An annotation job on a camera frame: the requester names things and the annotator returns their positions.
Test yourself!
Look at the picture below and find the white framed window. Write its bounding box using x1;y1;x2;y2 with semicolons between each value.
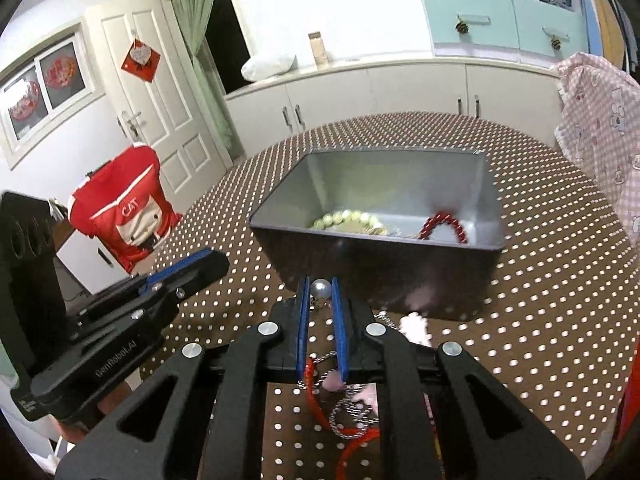
0;22;108;168

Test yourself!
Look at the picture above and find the grey metal box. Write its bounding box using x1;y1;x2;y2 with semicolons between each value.
247;147;507;322

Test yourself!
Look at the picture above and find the white pillow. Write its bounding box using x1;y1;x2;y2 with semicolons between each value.
241;51;298;82

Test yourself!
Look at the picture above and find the teal drawer unit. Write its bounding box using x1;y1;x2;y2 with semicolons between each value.
419;0;587;68

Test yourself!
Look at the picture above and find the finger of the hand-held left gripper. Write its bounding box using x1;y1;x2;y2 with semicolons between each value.
67;250;211;321
75;251;231;348

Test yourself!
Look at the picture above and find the white low cabinet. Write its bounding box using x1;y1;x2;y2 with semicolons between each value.
222;54;568;161

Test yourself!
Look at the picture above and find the row of hanging clothes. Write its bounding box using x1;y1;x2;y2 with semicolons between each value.
575;0;640;71

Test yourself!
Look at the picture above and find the thin gold bracelet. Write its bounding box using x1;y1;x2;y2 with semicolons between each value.
345;222;401;239

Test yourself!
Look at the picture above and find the metal door handle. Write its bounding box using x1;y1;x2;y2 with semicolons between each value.
117;111;143;140

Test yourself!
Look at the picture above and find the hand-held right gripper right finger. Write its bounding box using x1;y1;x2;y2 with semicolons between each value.
330;276;586;480

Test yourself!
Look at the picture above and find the red bead bracelet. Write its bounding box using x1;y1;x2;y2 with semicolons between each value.
419;212;468;245

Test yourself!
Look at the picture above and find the brown polka dot tablecloth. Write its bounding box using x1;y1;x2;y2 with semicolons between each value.
127;110;640;480

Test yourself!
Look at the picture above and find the beige jar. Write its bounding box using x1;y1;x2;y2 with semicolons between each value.
308;32;330;68

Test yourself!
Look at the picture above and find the pink printed blanket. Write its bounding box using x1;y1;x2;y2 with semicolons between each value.
550;52;640;248

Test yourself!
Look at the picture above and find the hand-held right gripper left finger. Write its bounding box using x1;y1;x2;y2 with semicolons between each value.
55;275;311;480

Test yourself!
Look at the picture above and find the cream bead bracelet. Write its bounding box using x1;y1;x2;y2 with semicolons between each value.
309;210;383;233

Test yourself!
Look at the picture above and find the red string bracelet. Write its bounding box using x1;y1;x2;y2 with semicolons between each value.
304;357;386;480

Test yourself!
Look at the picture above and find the red window decal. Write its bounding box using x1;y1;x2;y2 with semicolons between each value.
5;80;42;121
45;52;78;90

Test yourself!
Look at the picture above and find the red diamond door decoration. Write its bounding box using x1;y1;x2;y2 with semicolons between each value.
120;37;161;85

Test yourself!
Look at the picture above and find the green curtain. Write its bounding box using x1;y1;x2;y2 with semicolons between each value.
170;0;246;161

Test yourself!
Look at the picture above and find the red and white object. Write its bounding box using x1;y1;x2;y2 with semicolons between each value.
619;355;640;441

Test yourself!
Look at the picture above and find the white panel door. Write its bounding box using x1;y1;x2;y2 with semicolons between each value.
85;2;236;201

